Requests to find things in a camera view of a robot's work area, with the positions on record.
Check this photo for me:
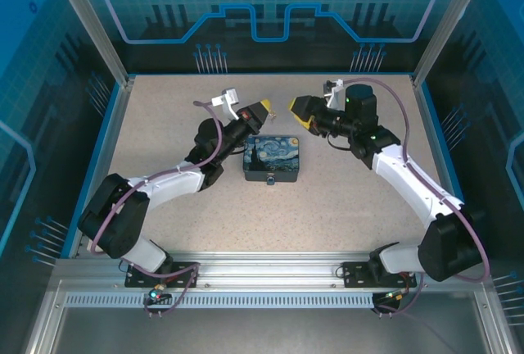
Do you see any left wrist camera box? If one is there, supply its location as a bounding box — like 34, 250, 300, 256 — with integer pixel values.
210, 88, 242, 121

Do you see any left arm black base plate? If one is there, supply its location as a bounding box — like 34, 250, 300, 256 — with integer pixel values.
124, 261, 201, 288

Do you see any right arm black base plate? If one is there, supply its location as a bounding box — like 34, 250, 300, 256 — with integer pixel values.
341, 261, 418, 288

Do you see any aluminium frame post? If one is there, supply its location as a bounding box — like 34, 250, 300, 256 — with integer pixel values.
411, 0, 495, 87
45, 0, 137, 87

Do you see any aluminium side rail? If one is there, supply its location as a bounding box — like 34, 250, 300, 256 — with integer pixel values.
412, 77, 472, 259
67, 77, 136, 259

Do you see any metal lower tray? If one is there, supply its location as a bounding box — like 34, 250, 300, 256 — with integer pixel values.
24, 279, 507, 354

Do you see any starry night print tin box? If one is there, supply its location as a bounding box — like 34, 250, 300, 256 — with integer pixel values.
242, 134, 303, 185

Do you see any blue table edge strip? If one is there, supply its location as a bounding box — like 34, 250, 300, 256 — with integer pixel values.
60, 82, 124, 259
420, 82, 485, 259

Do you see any slotted grey cable duct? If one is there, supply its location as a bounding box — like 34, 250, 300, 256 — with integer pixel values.
64, 293, 377, 308

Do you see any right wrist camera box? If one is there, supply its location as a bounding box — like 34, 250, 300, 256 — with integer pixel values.
322, 79, 345, 110

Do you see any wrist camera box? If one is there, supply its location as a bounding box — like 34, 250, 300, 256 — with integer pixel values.
210, 88, 242, 121
322, 79, 345, 110

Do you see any long aluminium mounting rail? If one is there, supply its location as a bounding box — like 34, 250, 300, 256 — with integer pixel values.
52, 252, 490, 292

